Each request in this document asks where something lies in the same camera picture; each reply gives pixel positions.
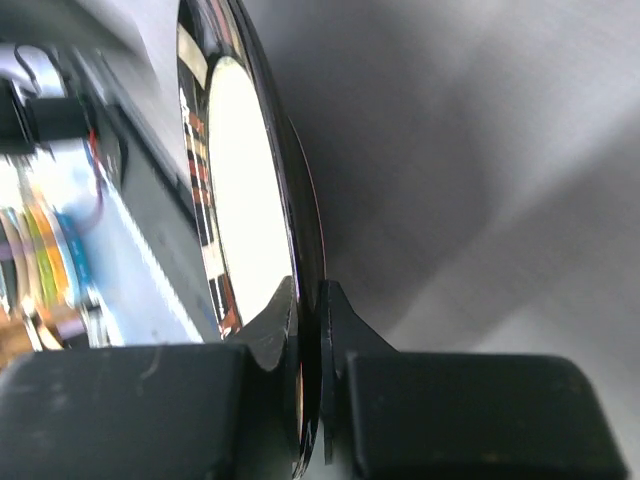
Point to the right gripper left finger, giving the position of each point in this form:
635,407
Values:
191,411

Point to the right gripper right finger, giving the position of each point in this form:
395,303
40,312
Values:
389,414

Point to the black rimmed beige plate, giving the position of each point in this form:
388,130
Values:
256,215

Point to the slotted cable duct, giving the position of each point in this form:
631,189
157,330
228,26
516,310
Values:
140,305

